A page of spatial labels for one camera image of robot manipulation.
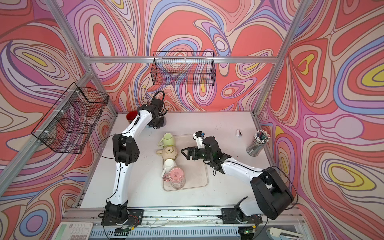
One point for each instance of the light green mug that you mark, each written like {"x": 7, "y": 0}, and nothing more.
{"x": 167, "y": 140}

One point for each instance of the white device bottom right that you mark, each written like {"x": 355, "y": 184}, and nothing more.
{"x": 280, "y": 234}

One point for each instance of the black wire basket back wall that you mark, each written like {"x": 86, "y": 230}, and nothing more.
{"x": 180, "y": 68}

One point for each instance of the cream speckled round mug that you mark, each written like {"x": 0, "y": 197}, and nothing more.
{"x": 168, "y": 152}

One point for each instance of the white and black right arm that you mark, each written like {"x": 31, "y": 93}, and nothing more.
{"x": 271, "y": 194}

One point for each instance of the white small mug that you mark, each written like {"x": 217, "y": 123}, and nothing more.
{"x": 168, "y": 165}

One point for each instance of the black skull mug red inside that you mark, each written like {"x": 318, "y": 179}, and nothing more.
{"x": 131, "y": 116}

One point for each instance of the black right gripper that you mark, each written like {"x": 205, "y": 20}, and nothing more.
{"x": 189, "y": 149}

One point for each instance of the pen holder with pens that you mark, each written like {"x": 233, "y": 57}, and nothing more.
{"x": 260, "y": 138}

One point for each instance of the white desk telephone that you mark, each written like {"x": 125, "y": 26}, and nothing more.
{"x": 73, "y": 231}

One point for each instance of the small white pink object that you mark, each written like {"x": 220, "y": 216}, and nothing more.
{"x": 238, "y": 133}

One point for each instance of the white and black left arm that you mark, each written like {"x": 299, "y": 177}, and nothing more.
{"x": 126, "y": 152}

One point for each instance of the black wire basket wall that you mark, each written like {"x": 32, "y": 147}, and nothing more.
{"x": 73, "y": 123}
{"x": 180, "y": 68}

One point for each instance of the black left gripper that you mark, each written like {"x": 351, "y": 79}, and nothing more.
{"x": 160, "y": 125}

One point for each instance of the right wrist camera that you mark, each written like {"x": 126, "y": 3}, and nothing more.
{"x": 198, "y": 136}

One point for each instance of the black wire basket left wall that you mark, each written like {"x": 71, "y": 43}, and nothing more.
{"x": 73, "y": 123}

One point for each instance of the pink patterned mug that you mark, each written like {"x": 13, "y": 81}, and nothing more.
{"x": 175, "y": 178}

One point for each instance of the beige plastic tray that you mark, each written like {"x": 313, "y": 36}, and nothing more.
{"x": 196, "y": 173}

